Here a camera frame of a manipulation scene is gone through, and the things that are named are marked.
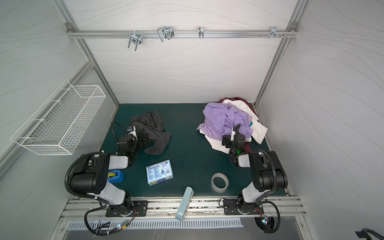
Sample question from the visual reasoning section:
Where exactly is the blue tape dispenser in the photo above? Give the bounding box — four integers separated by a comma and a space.
108, 170, 125, 184

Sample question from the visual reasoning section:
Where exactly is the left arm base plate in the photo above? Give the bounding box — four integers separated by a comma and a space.
106, 201, 148, 218

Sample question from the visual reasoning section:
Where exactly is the black fan with led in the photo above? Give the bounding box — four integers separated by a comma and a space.
255, 217, 281, 234

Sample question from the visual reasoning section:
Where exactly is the small metal bracket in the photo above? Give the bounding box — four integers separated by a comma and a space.
198, 27, 204, 39

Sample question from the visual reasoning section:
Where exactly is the white slotted cable duct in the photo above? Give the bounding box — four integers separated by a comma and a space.
67, 218, 244, 231

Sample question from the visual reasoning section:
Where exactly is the clear tape roll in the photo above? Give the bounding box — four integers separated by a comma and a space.
211, 173, 230, 194

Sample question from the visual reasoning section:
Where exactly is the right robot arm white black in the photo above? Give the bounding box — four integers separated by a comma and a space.
219, 124, 288, 216

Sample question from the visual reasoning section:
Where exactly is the metal bolt bracket right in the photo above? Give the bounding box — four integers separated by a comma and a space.
260, 27, 287, 39

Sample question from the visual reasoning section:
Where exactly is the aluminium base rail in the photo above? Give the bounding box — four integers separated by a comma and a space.
59, 196, 307, 221

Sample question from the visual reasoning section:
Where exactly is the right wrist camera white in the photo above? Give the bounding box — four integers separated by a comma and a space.
230, 130, 236, 142

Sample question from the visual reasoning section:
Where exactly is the white cloth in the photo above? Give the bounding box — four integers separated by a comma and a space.
197, 118, 268, 154

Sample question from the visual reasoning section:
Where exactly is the metal u-bolt clamp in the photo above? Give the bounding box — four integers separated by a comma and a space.
157, 26, 175, 42
128, 31, 142, 51

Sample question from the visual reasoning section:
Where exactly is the blue printed box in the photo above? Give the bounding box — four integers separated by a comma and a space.
146, 160, 174, 186

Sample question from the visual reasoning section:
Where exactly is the metal u-bolt clamp middle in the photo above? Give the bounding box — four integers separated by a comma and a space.
157, 26, 175, 42

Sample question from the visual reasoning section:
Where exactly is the aluminium cross rail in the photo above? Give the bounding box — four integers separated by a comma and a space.
67, 29, 298, 39

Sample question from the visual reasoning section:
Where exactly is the maroon cloth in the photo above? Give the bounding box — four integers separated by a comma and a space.
219, 97, 259, 120

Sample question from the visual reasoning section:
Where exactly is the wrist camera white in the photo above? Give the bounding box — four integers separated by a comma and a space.
127, 125, 138, 141
230, 130, 236, 142

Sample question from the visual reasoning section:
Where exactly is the dark grey cloth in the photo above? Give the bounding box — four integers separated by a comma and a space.
130, 110, 172, 155

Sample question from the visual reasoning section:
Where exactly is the metal u-bolt clamp left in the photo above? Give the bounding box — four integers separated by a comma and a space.
128, 31, 142, 51

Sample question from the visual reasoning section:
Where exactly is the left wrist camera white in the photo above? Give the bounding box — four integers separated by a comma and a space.
127, 125, 138, 141

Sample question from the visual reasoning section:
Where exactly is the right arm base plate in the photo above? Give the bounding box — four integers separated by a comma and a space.
219, 198, 264, 216

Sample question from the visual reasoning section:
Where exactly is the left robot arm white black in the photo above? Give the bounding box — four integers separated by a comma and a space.
65, 125, 149, 217

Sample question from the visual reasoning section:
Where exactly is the light teal slim box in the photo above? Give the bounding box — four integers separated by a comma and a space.
176, 187, 194, 221

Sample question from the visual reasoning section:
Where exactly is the white wire basket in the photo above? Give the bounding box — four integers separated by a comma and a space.
11, 80, 106, 156

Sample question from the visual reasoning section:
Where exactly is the purple cloth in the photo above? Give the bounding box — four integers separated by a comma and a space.
197, 103, 253, 141

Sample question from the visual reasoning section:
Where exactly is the green table mat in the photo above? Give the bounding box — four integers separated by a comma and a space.
114, 104, 252, 197

